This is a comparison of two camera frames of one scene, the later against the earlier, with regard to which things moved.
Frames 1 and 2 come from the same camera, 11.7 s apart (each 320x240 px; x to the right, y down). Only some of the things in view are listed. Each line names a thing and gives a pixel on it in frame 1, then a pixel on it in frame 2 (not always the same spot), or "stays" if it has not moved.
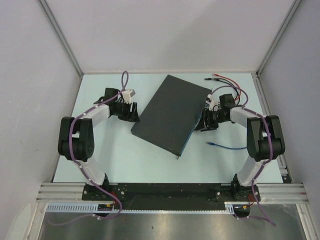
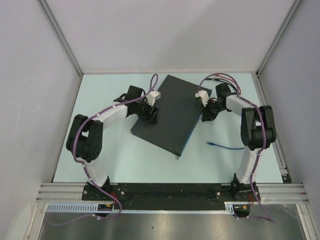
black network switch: x=169 y=118 stays
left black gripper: x=130 y=116 to x=150 y=119
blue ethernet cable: x=213 y=144 stays
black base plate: x=171 y=196 stays
